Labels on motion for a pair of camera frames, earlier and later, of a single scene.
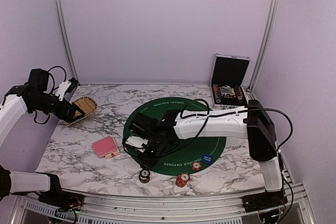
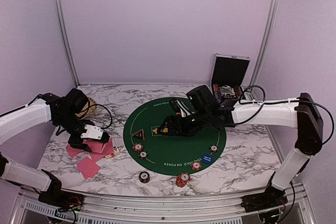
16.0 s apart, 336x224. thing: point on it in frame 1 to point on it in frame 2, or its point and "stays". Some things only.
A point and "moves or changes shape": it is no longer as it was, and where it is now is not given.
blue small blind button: (207, 158) stays
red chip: (196, 166) stays
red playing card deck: (106, 148) moves or changes shape
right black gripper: (149, 161) to (170, 120)
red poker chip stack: (182, 179) stays
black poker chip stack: (144, 177) stays
